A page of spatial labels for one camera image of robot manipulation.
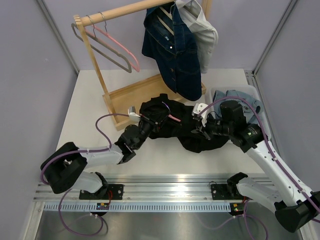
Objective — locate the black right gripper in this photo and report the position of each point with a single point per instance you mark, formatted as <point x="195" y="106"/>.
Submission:
<point x="204" y="130"/>

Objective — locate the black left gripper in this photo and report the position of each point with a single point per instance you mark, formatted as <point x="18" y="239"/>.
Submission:
<point x="154" y="125"/>

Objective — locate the black garment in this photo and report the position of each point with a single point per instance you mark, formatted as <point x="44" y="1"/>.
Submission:
<point x="176" y="121"/>

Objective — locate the light blue buttoned denim skirt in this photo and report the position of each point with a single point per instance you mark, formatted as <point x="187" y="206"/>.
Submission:
<point x="247" y="112"/>

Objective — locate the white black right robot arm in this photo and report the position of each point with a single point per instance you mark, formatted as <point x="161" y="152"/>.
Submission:
<point x="293" y="203"/>

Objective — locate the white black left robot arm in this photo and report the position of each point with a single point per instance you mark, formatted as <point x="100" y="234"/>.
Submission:
<point x="66" y="169"/>

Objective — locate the wooden clothes rack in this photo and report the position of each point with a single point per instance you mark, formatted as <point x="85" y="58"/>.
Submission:
<point x="119" y="100"/>

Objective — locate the white plastic basket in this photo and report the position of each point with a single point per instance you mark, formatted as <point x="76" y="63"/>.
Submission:
<point x="251" y="90"/>

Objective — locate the dark blue hanging garment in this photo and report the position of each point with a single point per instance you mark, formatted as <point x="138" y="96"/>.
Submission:
<point x="176" y="55"/>

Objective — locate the white hanging garment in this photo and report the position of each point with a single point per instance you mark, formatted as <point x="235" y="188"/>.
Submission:
<point x="193" y="15"/>

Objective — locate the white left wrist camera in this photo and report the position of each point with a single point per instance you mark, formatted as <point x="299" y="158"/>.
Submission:
<point x="133" y="116"/>

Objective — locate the aluminium mounting rail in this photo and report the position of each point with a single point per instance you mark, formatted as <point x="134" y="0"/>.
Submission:
<point x="154" y="188"/>

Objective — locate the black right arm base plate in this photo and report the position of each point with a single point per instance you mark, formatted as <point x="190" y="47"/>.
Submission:
<point x="221" y="192"/>

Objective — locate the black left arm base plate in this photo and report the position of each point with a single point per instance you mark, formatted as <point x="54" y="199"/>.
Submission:
<point x="114" y="191"/>

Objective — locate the white slotted cable duct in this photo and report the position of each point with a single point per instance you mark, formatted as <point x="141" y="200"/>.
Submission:
<point x="139" y="207"/>

